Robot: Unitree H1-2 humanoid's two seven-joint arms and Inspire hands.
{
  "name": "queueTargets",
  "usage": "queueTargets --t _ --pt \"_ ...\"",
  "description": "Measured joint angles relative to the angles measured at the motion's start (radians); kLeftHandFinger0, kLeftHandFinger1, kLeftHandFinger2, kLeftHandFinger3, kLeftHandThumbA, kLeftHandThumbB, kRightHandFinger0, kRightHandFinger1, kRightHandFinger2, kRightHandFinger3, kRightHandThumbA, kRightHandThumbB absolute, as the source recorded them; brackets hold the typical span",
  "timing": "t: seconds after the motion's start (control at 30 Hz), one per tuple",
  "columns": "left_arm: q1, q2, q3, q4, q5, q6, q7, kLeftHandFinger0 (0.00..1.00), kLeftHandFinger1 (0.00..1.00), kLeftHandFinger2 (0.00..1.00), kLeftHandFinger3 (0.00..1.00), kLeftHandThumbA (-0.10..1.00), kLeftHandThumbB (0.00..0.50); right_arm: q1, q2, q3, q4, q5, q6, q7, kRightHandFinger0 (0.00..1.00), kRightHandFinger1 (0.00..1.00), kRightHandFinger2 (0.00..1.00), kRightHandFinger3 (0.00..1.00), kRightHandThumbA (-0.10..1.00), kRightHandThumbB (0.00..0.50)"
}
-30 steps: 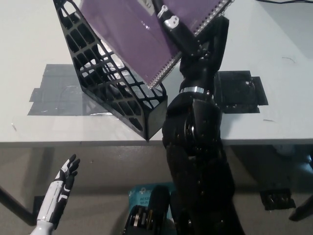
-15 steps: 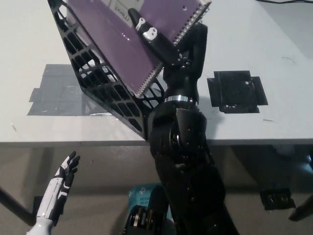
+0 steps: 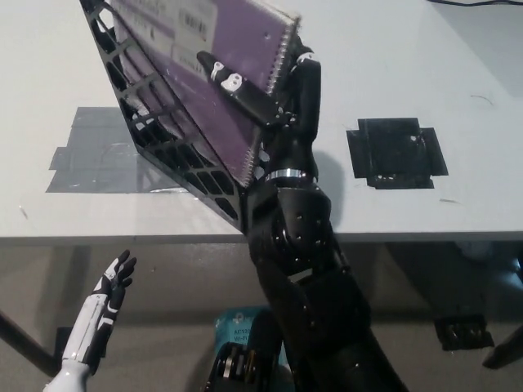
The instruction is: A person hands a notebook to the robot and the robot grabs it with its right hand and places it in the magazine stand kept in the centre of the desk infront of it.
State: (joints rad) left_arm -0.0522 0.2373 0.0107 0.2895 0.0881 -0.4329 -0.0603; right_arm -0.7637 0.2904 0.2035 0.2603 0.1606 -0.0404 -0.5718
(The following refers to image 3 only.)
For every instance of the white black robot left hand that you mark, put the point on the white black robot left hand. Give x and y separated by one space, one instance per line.
98 314

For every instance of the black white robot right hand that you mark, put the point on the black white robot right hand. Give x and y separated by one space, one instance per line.
300 130

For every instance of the purple spiral notebook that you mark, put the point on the purple spiral notebook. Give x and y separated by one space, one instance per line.
229 118

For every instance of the black mesh magazine stand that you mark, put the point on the black mesh magazine stand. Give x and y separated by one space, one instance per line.
196 171

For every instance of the black teal robot torso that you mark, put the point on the black teal robot torso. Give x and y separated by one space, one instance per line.
237 359

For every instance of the black slanted table leg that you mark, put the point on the black slanted table leg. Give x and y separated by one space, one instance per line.
28 347

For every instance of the square black tape patch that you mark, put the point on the square black tape patch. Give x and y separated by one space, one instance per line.
394 155

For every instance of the large grey tape patch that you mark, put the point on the large grey tape patch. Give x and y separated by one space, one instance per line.
90 159

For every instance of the dark furniture leg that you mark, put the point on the dark furniture leg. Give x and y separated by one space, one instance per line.
506 351

